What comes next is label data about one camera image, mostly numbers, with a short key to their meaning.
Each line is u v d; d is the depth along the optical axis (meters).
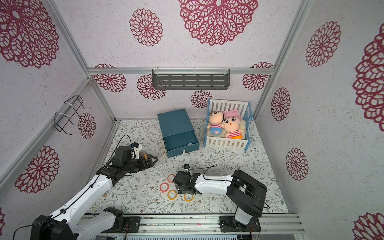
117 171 0.58
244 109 1.07
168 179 0.89
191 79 0.94
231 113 1.07
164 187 0.86
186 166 0.79
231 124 0.97
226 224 0.73
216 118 1.03
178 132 0.83
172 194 0.83
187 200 0.81
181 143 0.87
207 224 0.75
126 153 0.64
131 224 0.73
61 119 0.73
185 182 0.66
